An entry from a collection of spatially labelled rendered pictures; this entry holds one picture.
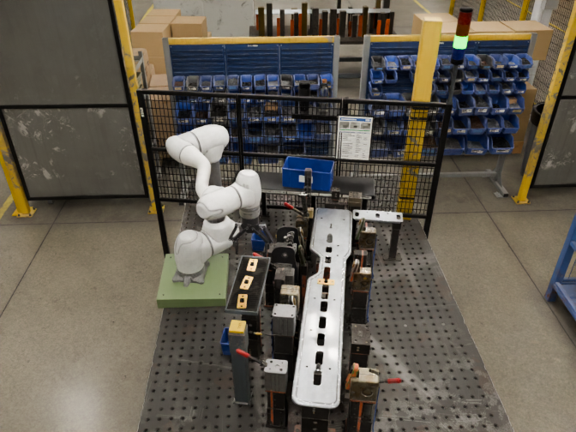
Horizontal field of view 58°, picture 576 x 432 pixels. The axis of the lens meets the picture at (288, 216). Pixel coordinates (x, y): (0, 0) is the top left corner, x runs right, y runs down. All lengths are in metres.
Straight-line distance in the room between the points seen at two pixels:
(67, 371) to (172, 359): 1.21
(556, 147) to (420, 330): 2.95
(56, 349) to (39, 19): 2.42
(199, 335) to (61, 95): 2.64
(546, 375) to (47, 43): 4.26
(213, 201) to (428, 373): 1.32
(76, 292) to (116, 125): 1.43
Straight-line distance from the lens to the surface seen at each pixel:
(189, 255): 2.86
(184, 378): 2.61
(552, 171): 5.49
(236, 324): 2.16
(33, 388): 3.76
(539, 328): 4.14
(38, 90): 4.78
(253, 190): 2.14
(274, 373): 2.13
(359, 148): 3.31
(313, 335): 2.33
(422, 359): 2.72
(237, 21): 9.21
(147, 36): 6.79
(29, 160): 5.12
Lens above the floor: 2.70
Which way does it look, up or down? 34 degrees down
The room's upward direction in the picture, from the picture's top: straight up
